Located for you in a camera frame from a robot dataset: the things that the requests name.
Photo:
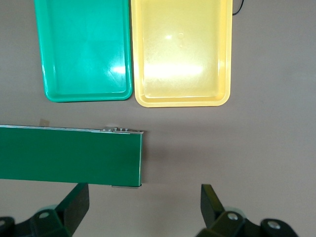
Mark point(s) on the green plastic tray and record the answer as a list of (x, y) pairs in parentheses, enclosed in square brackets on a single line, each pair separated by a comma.
[(84, 49)]

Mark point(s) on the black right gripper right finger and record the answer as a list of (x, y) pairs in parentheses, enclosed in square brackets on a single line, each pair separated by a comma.
[(222, 224)]

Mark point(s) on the brown tape piece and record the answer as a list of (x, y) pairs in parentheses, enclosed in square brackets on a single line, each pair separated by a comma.
[(44, 122)]

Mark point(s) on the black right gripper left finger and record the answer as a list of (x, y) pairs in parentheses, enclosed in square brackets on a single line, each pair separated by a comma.
[(71, 209)]

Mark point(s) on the green conveyor belt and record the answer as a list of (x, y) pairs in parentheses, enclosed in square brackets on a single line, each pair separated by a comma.
[(69, 158)]

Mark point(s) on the yellow plastic tray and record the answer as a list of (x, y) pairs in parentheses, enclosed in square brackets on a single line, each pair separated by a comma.
[(182, 54)]

